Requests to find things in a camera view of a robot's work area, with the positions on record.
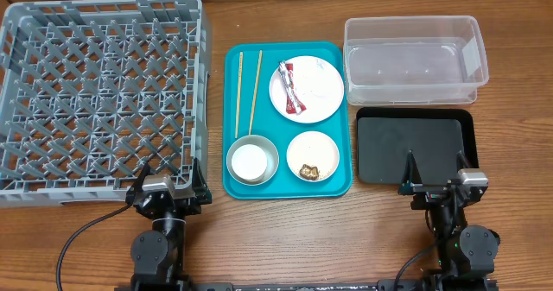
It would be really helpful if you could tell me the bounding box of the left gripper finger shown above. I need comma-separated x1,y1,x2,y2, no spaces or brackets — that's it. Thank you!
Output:
125,163,151,204
191,157,212,204

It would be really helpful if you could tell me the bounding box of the white cup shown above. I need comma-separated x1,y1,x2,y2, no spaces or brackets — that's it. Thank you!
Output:
231,144,268,182

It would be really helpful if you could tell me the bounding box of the small pink plate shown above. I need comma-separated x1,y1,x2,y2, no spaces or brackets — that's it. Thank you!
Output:
286,130,340,182

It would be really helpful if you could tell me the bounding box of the brown food scrap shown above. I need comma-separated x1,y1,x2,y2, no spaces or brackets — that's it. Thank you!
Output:
299,164,320,180

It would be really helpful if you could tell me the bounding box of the red silver snack wrapper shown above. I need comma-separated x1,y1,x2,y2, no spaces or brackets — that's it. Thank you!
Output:
278,61,306,114

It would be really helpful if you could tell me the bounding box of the wooden chopstick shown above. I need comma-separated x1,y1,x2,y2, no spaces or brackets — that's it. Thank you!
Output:
248,50,263,135
235,52,244,139

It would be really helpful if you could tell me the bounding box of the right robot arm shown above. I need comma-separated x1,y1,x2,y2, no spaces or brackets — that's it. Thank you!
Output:
391,152,500,290

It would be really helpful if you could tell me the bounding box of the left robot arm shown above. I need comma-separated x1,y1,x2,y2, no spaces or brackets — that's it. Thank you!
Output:
125,159,213,290

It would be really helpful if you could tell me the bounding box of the black waste tray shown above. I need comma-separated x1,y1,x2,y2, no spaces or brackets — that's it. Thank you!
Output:
356,107,479,185

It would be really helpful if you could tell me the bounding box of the grey bowl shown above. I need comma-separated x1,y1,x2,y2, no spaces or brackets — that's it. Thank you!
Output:
226,135,280,186

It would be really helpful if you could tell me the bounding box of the teal serving tray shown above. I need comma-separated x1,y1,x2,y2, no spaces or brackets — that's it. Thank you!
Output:
222,41,353,200

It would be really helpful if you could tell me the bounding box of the grey plastic dish rack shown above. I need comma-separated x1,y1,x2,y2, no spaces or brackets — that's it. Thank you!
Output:
1,0,212,208

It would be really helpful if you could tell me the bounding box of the clear plastic bin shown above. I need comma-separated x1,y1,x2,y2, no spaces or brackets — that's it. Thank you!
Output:
343,16,490,106

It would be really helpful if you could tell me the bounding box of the large white plate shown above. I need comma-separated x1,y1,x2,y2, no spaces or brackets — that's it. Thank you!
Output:
269,55,344,123

